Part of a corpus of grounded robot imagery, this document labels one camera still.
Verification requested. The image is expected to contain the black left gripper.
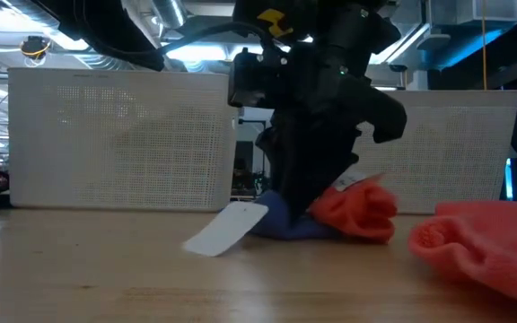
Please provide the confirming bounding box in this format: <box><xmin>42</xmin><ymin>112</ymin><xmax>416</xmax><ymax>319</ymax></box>
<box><xmin>270</xmin><ymin>42</ymin><xmax>407</xmax><ymax>222</ymax></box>

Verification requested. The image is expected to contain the purple ribbed sock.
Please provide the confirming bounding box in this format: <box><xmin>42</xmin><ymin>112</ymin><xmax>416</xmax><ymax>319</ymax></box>
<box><xmin>248</xmin><ymin>189</ymin><xmax>341</xmax><ymax>241</ymax></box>

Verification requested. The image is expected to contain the hot pink ribbed sock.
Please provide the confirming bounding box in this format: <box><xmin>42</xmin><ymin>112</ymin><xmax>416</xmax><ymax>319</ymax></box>
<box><xmin>306</xmin><ymin>174</ymin><xmax>399</xmax><ymax>246</ymax></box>

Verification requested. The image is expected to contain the large white paper hang tag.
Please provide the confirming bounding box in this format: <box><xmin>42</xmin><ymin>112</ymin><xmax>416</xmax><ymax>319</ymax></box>
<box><xmin>180</xmin><ymin>200</ymin><xmax>270</xmax><ymax>258</ymax></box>

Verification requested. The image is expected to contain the salmon pink knit sock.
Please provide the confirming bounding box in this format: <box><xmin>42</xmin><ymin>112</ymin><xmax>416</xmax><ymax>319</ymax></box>
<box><xmin>407</xmin><ymin>200</ymin><xmax>517</xmax><ymax>311</ymax></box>

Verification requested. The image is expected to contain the small white sewn label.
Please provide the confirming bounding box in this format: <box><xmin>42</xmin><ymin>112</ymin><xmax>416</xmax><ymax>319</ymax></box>
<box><xmin>331</xmin><ymin>169</ymin><xmax>370</xmax><ymax>193</ymax></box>

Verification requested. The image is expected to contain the white perforated plastic bin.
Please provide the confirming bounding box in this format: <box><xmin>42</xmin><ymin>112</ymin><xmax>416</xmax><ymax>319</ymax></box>
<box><xmin>7</xmin><ymin>66</ymin><xmax>241</xmax><ymax>213</ymax></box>
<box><xmin>351</xmin><ymin>89</ymin><xmax>517</xmax><ymax>215</ymax></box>

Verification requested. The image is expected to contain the bright ceiling light panel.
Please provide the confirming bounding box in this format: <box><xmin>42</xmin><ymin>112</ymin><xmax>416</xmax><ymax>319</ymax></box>
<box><xmin>166</xmin><ymin>42</ymin><xmax>231</xmax><ymax>63</ymax></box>

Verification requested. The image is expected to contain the blue glowing strip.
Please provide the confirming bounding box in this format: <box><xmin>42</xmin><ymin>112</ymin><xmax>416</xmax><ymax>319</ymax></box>
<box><xmin>504</xmin><ymin>157</ymin><xmax>514</xmax><ymax>202</ymax></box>

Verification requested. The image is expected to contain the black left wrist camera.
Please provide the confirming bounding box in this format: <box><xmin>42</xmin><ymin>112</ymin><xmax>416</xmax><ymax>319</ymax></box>
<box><xmin>227</xmin><ymin>48</ymin><xmax>286</xmax><ymax>109</ymax></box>

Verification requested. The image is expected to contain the yellow left arm cable clip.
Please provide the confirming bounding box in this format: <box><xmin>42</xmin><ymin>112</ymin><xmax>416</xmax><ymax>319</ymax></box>
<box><xmin>257</xmin><ymin>7</ymin><xmax>294</xmax><ymax>39</ymax></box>

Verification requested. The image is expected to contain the silver slanted ceiling duct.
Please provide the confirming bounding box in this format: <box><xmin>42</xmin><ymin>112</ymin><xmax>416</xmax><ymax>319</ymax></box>
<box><xmin>370</xmin><ymin>17</ymin><xmax>433</xmax><ymax>66</ymax></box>

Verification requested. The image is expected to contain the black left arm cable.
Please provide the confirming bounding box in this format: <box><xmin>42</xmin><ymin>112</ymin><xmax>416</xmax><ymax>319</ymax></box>
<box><xmin>83</xmin><ymin>21</ymin><xmax>269</xmax><ymax>57</ymax></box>

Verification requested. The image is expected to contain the silver round air duct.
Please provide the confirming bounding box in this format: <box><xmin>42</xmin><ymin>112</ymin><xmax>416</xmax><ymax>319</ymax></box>
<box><xmin>72</xmin><ymin>53</ymin><xmax>136</xmax><ymax>72</ymax></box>
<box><xmin>150</xmin><ymin>0</ymin><xmax>188</xmax><ymax>29</ymax></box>

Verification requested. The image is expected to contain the black ceiling cable reel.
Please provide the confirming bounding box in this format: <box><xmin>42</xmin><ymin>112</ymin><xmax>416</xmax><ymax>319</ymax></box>
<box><xmin>19</xmin><ymin>35</ymin><xmax>52</xmax><ymax>62</ymax></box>

